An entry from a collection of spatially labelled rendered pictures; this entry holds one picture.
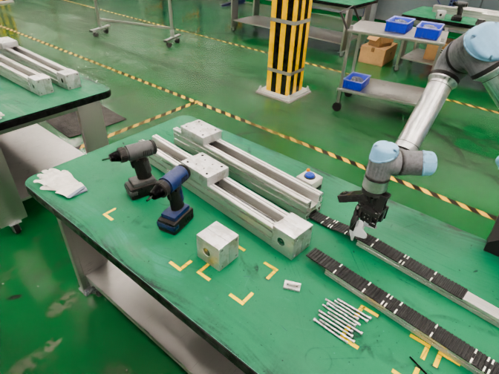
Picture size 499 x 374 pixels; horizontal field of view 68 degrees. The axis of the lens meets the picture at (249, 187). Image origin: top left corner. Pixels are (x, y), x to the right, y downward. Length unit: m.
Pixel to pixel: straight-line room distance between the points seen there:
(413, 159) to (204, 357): 1.11
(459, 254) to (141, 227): 1.11
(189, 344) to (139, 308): 0.30
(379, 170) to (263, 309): 0.52
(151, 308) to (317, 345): 0.97
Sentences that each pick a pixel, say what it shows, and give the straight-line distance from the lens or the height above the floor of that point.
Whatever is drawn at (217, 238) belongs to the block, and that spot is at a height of 0.87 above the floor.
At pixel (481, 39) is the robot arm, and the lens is 1.29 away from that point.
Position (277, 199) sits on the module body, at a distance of 1.45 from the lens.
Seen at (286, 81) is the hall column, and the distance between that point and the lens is 4.48.
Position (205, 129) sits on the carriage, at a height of 0.90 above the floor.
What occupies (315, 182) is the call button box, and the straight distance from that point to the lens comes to 1.52.
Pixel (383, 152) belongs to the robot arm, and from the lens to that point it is 1.13.
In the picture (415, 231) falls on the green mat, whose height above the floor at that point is 0.78.
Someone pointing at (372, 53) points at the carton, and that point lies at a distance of 6.22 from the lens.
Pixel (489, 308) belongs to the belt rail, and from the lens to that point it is 1.30.
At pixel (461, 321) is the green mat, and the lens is 1.27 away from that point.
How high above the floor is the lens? 1.67
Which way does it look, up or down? 35 degrees down
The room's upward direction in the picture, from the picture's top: 3 degrees clockwise
